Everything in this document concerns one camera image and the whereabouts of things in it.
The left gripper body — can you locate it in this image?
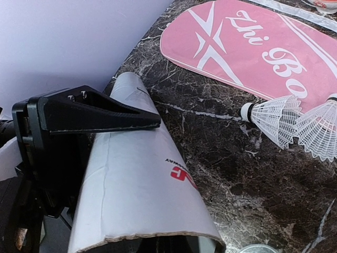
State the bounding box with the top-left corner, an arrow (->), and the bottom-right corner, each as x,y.
1,95 -> 79,249

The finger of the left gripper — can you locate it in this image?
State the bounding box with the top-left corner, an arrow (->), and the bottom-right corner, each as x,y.
37,85 -> 161,135

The clear plastic tube lid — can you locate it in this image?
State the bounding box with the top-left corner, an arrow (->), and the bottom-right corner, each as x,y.
239,244 -> 278,253

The pink racket bag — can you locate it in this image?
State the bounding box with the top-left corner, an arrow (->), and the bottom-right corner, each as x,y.
160,1 -> 336,111

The red white patterned bowl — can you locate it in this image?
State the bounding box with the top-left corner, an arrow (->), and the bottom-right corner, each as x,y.
302,0 -> 336,14

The white shuttlecock tube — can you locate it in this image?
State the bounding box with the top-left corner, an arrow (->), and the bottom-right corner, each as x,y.
67,71 -> 226,253

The shuttlecock beside tube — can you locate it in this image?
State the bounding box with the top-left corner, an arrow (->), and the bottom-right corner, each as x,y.
240,95 -> 302,150

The shuttlecock on bag edge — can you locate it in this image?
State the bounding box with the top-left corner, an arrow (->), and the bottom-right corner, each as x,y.
295,93 -> 336,162

